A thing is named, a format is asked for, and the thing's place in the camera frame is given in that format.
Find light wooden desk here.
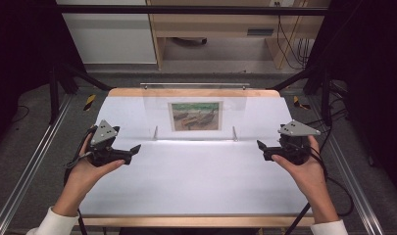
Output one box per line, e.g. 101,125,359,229
145,0,331,71

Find wooden table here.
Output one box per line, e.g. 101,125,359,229
77,87,317,229

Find dark curtain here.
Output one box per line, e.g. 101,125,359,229
326,0,397,200
0,0,62,151

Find yellow clamp right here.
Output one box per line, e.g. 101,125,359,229
292,95,312,111

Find clear acrylic picture frame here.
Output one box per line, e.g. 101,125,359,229
139,82,251,143

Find white foam mat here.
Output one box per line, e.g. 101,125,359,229
77,96,316,217

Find person's left hand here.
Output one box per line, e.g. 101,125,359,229
63,134,126,200

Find bundle of hanging cables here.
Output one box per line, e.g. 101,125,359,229
274,1,312,71

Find left hand-held gripper cable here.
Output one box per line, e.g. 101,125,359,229
63,127,97,235

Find black metal stand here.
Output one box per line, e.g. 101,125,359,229
268,60,335,129
48,61,113,125

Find aluminium floor rail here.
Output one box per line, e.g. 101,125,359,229
307,97,386,235
0,93,74,235

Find yellow clamp left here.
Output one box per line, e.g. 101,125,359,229
83,93,98,113

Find yellow clamp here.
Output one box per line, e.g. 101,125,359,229
292,95,312,111
83,93,98,113

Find white cabinet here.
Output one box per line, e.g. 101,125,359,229
55,0,158,66

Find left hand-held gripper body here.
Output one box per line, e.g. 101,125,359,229
85,119,134,168

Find hand-held gripper cable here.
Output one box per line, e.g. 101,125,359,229
63,127,97,235
283,143,329,235

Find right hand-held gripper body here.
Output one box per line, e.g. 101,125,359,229
270,119,323,166

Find right hand-held gripper cable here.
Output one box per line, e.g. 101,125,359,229
283,143,329,235

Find paper picture card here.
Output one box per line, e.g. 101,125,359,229
168,100,224,132

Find person's right hand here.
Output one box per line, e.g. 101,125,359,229
271,134,333,206

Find thin black floor cable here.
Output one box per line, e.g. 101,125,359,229
9,104,31,125

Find black horizontal frame bar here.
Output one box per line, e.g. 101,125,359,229
53,4,329,17

